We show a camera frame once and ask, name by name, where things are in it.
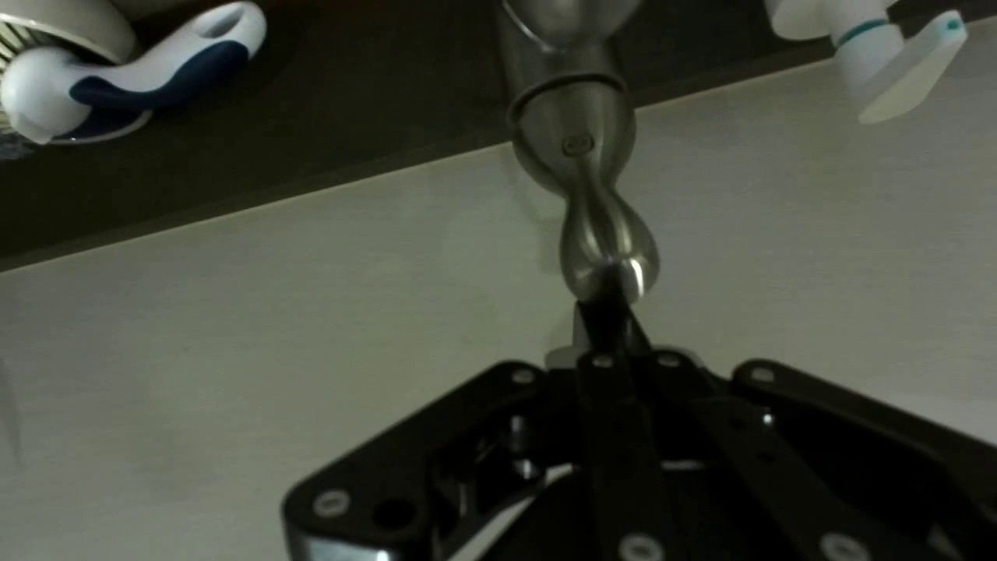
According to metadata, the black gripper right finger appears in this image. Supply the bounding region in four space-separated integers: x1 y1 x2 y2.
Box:
621 297 997 561

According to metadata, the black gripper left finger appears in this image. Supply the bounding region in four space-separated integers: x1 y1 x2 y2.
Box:
280 297 630 561

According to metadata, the green soap dispenser white pump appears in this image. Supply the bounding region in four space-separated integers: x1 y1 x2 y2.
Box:
760 0 972 127

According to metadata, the white blue dish brush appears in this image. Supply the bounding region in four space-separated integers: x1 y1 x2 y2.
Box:
0 0 272 151

